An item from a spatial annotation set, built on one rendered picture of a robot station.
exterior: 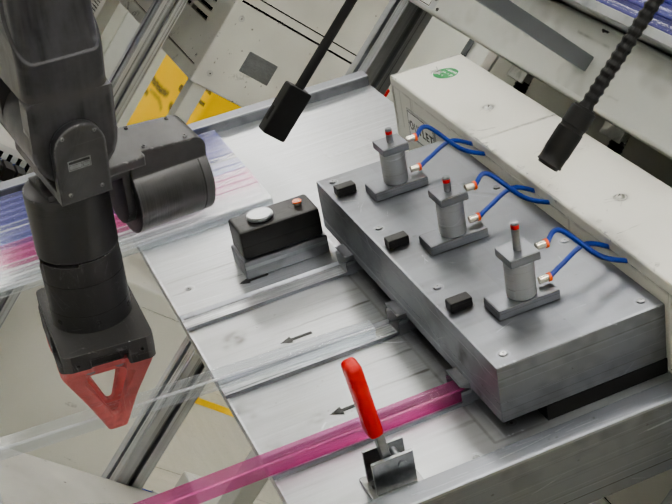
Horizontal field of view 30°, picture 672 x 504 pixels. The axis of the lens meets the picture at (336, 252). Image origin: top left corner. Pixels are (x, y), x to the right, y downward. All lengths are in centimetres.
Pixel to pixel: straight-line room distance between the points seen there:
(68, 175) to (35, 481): 75
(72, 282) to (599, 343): 36
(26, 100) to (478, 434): 38
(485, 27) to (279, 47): 102
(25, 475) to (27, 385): 90
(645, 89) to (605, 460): 33
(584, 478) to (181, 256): 47
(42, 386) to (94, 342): 153
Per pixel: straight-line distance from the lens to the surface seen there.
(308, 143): 134
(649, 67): 108
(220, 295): 110
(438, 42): 417
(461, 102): 119
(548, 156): 83
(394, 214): 105
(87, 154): 81
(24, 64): 78
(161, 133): 88
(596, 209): 98
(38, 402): 243
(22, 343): 236
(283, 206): 112
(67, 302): 88
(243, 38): 223
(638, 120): 106
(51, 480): 154
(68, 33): 78
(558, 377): 89
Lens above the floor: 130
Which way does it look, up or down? 11 degrees down
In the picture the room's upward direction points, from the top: 32 degrees clockwise
